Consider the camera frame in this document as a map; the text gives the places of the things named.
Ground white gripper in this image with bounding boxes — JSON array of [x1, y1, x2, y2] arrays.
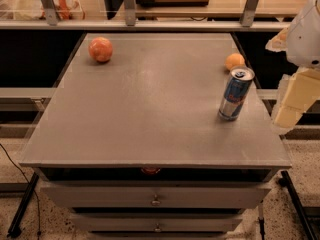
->
[[265, 0, 320, 128]]

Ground blue silver Red Bull can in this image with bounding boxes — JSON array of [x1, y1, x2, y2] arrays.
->
[[219, 66, 255, 121]]

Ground small orange fruit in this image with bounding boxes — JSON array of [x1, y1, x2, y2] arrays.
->
[[225, 53, 245, 70]]

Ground grey drawer cabinet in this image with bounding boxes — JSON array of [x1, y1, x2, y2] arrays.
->
[[22, 33, 290, 240]]

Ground red object in drawer gap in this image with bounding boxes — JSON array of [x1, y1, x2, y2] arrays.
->
[[141, 167, 161, 175]]

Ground large orange fruit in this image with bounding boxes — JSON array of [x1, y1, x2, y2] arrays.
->
[[88, 37, 113, 63]]

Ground upper drawer knob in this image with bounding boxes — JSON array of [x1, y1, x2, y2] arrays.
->
[[150, 195, 161, 206]]

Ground drawer knob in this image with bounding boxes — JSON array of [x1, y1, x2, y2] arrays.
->
[[150, 195, 161, 206], [154, 223, 162, 233]]

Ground lower drawer knob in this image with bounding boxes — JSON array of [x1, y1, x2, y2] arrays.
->
[[154, 223, 162, 233]]

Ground orange white plastic bag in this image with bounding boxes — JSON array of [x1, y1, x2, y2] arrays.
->
[[38, 0, 85, 20]]

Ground right metal shelf bracket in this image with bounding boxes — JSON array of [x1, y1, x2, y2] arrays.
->
[[240, 0, 259, 27]]

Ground metal shelf bracket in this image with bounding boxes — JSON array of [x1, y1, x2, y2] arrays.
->
[[123, 0, 136, 26], [240, 0, 259, 27], [41, 0, 59, 26]]

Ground black right floor rail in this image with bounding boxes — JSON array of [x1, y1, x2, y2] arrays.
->
[[278, 171, 320, 240]]

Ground black floor rail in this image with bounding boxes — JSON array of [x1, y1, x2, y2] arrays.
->
[[278, 171, 320, 240], [7, 173, 39, 239]]

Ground middle metal shelf bracket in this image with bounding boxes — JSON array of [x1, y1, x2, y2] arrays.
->
[[123, 0, 136, 26]]

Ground left metal shelf bracket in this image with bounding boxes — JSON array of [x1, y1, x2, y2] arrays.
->
[[41, 0, 59, 26]]

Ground black cable on floor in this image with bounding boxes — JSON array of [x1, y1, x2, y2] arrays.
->
[[0, 143, 42, 240]]

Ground black left floor rail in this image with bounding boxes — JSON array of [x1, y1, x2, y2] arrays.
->
[[7, 173, 39, 239]]

